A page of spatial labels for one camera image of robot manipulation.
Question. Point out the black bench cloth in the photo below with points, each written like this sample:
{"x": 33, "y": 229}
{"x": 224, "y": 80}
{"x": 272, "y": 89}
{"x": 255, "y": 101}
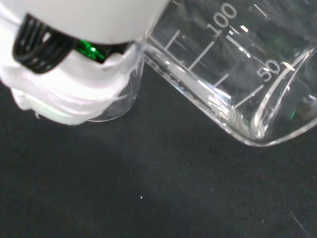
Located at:
{"x": 148, "y": 186}

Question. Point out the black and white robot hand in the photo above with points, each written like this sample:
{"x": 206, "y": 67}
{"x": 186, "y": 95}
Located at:
{"x": 74, "y": 94}

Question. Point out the clear 200 ml glass beaker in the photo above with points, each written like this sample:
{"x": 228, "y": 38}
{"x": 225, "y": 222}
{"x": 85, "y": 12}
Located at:
{"x": 128, "y": 99}

